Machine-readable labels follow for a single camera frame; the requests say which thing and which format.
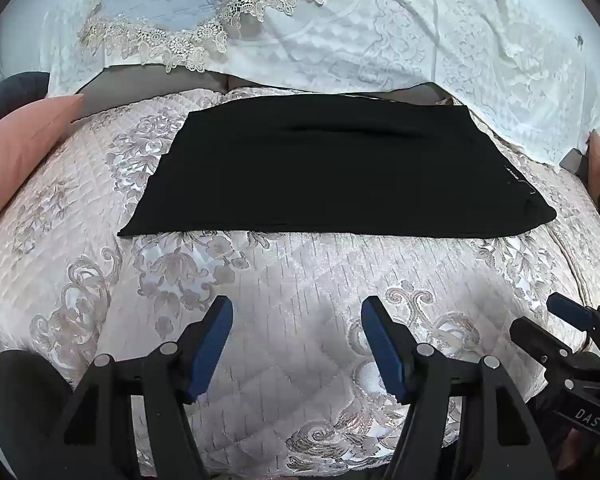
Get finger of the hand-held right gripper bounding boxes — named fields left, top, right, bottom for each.
left=546, top=292, right=600, bottom=356
left=509, top=316, right=578, bottom=383

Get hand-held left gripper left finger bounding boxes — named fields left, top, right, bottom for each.
left=45, top=295, right=234, bottom=480

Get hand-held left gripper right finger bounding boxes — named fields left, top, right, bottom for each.
left=361, top=295, right=556, bottom=480

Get black pants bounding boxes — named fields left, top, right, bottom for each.
left=117, top=91, right=557, bottom=238

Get person's right hand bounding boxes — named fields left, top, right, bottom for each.
left=555, top=430, right=600, bottom=473

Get pink floral quilted bedspread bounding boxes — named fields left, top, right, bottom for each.
left=0, top=85, right=600, bottom=473

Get person's left leg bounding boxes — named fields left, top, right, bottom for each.
left=0, top=350, right=83, bottom=480

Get large pink pillow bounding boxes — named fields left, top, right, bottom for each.
left=0, top=94, right=85, bottom=228

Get dark blue cushion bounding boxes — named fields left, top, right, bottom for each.
left=0, top=72, right=51, bottom=137

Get white quilted lace-trimmed cover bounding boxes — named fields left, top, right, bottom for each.
left=47, top=0, right=600, bottom=163

